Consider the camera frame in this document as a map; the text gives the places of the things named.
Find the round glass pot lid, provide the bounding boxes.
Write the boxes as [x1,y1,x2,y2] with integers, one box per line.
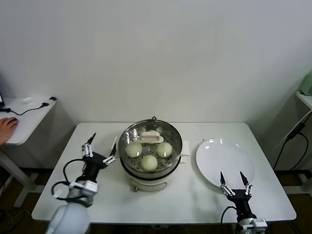
[118,119,183,173]

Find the white round plate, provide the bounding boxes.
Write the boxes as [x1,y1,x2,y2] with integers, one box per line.
[195,138,256,192]

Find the black power adapter cable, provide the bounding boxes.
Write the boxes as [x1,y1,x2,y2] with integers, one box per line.
[272,122,309,171]

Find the small silver black device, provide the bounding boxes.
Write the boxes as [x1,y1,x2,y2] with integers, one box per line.
[40,97,57,107]

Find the white shelf table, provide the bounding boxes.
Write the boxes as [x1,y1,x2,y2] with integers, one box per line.
[293,90,312,110]

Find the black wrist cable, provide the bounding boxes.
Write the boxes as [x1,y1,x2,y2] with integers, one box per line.
[51,158,86,201]
[220,206,239,225]

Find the white electric cooker base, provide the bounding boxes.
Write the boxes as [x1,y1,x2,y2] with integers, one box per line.
[119,146,189,193]

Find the bare person hand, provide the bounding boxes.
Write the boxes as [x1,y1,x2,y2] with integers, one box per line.
[0,117,19,145]

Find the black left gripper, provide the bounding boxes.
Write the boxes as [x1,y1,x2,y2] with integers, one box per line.
[81,133,118,181]

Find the white side desk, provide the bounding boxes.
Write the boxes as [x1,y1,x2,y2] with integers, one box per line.
[0,97,57,208]

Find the thin black desk cable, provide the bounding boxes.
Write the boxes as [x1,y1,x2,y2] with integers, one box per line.
[0,103,48,116]

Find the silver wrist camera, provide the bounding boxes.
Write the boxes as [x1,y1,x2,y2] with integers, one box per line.
[69,180,99,195]
[235,217,268,232]

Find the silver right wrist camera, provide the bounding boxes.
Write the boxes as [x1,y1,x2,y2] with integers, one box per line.
[235,217,268,232]

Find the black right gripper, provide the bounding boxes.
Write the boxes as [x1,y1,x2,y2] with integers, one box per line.
[220,171,256,221]

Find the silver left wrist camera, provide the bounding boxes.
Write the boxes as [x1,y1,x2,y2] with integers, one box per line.
[69,180,99,195]

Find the steel steamer basket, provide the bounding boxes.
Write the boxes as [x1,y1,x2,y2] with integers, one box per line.
[111,119,191,175]

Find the pale green appliance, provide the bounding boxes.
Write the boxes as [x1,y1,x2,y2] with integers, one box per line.
[298,70,312,96]

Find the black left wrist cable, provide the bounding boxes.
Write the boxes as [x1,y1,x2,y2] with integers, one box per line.
[51,158,86,201]

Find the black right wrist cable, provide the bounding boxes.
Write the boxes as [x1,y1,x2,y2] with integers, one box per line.
[220,206,239,225]

